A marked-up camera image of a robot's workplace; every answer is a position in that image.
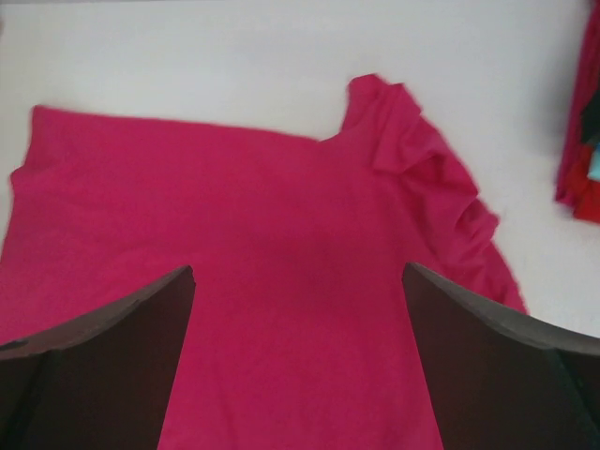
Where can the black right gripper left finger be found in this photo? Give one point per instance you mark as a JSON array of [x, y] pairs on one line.
[[102, 380]]

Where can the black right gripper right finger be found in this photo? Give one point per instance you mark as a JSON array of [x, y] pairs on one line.
[[498, 378]]

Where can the magenta pink t-shirt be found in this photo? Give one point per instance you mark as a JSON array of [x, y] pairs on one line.
[[299, 336]]

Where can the red folded t-shirt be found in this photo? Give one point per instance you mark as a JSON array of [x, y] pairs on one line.
[[582, 192]]

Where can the light teal folded t-shirt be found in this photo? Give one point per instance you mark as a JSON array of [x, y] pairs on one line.
[[594, 168]]

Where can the black folded printed t-shirt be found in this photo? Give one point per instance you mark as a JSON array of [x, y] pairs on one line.
[[590, 121]]

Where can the magenta folded t-shirt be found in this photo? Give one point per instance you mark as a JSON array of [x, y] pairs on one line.
[[587, 82]]

